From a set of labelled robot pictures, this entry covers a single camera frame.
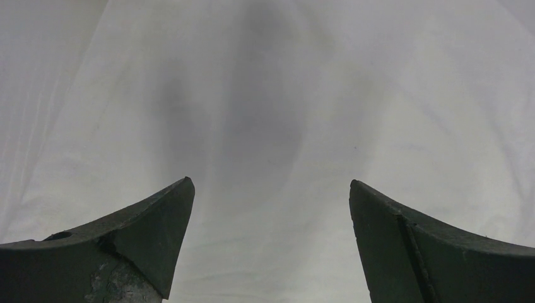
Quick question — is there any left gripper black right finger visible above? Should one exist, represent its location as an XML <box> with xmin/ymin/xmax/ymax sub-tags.
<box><xmin>349</xmin><ymin>180</ymin><xmax>534</xmax><ymax>302</ymax></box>

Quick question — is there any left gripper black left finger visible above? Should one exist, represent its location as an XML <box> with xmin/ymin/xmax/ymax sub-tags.
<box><xmin>1</xmin><ymin>177</ymin><xmax>195</xmax><ymax>302</ymax></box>

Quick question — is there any white t shirt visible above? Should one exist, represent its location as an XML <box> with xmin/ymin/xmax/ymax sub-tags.
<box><xmin>1</xmin><ymin>1</ymin><xmax>534</xmax><ymax>302</ymax></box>

